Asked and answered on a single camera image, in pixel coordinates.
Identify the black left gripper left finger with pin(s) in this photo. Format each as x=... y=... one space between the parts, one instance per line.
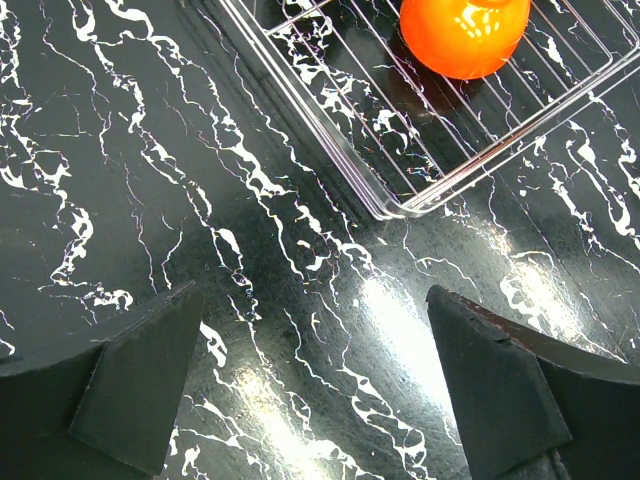
x=102 y=402

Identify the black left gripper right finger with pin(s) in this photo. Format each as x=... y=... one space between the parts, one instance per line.
x=528 y=406

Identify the orange glossy bowl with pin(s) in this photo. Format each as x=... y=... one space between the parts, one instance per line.
x=463 y=40

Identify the black marble pattern mat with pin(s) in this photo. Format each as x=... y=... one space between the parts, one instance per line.
x=143 y=147

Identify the chrome wire dish rack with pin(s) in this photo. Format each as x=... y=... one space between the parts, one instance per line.
x=407 y=139

